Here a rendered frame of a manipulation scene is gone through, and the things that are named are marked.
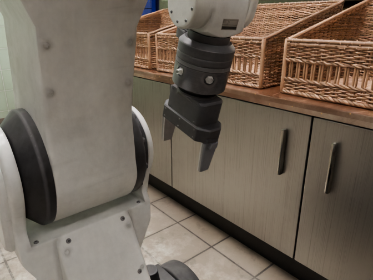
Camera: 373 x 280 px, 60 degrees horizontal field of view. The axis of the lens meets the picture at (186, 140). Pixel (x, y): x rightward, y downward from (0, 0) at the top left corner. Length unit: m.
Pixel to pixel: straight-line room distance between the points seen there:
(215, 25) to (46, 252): 0.36
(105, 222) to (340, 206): 0.64
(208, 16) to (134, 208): 0.28
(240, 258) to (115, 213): 0.81
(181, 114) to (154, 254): 0.77
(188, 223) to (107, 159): 1.01
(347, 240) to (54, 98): 0.81
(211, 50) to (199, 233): 0.95
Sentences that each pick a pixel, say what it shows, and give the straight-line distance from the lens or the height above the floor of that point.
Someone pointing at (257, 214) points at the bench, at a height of 0.19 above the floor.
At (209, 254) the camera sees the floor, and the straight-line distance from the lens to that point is 1.23.
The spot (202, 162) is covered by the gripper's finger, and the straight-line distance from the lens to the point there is 0.55.
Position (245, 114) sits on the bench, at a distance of 1.03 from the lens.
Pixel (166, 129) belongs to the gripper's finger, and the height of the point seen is 0.58.
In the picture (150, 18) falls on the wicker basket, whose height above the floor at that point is 0.80.
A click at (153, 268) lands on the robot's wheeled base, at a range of 0.80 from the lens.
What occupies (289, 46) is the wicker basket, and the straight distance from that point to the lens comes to 0.98.
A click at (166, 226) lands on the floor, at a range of 1.37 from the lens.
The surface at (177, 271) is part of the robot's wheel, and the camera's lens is 0.86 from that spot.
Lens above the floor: 0.77
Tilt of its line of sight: 20 degrees down
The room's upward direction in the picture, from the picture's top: straight up
